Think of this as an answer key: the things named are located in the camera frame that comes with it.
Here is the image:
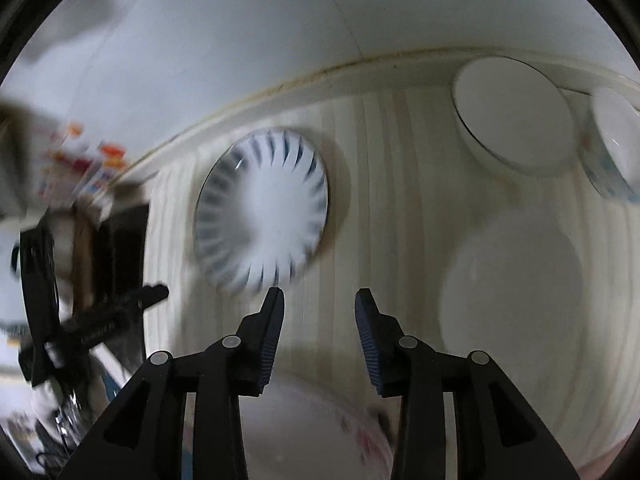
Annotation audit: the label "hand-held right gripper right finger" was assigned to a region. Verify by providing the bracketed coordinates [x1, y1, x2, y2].
[354, 288, 581, 480]

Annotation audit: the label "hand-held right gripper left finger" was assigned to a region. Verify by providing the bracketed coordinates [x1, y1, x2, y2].
[57, 286, 286, 480]

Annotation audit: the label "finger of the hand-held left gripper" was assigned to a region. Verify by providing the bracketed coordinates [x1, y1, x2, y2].
[117, 284, 170, 318]

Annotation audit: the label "pink patterned plate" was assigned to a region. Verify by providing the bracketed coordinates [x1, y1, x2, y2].
[235, 375, 396, 480]

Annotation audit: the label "blue leaf pattern plate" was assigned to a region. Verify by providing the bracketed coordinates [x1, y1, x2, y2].
[194, 127, 331, 293]

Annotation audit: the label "white bowl with blue print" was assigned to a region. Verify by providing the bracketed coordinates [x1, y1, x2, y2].
[580, 87, 640, 203]

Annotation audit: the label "black stove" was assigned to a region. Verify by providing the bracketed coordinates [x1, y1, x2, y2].
[75, 202, 151, 361]

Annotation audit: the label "striped tablecloth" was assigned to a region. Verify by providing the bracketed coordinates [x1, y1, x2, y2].
[142, 82, 640, 466]

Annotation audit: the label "colourful wall stickers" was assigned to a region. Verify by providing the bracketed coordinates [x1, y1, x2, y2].
[37, 122, 128, 206]

